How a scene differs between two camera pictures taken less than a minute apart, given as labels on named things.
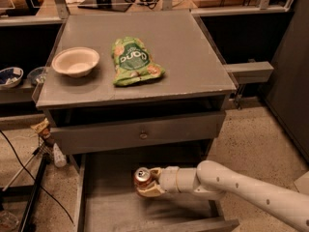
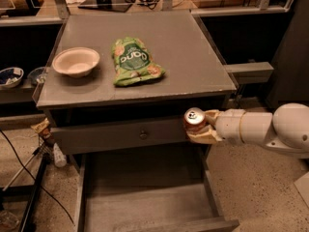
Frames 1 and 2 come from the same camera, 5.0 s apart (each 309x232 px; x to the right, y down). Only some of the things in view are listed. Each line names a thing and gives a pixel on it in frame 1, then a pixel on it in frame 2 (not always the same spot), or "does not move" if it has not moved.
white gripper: (168, 178) to (229, 125)
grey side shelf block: (246, 72) does not move
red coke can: (142, 177) to (193, 117)
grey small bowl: (38, 74) does not move
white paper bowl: (75, 62) does not move
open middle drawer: (106, 201) does not move
